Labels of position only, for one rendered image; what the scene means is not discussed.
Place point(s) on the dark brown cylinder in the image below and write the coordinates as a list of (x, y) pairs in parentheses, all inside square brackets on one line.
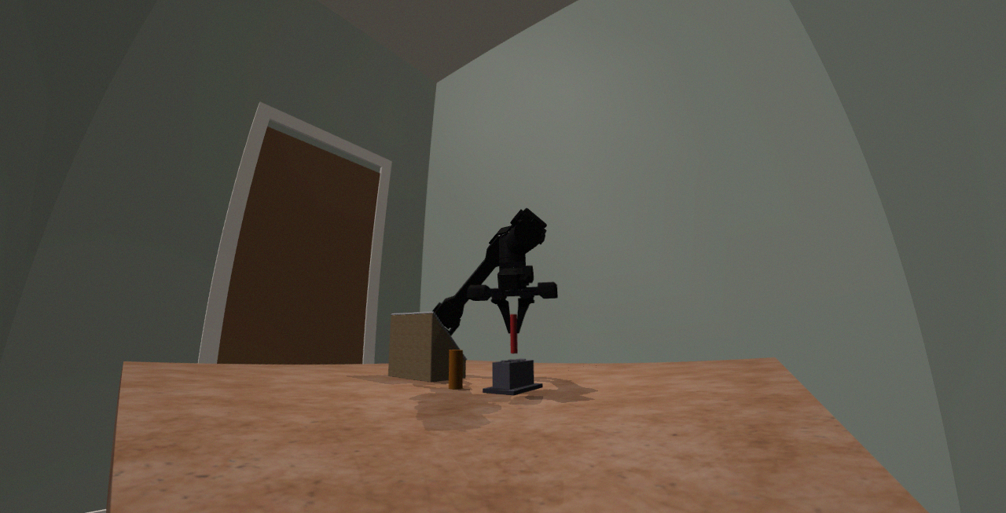
[(455, 369)]

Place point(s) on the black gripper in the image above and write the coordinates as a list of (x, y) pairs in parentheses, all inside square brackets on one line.
[(547, 290)]

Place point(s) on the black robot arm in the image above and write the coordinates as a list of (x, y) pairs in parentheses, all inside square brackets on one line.
[(526, 232)]

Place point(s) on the red peg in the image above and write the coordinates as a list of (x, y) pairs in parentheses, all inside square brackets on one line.
[(514, 340)]

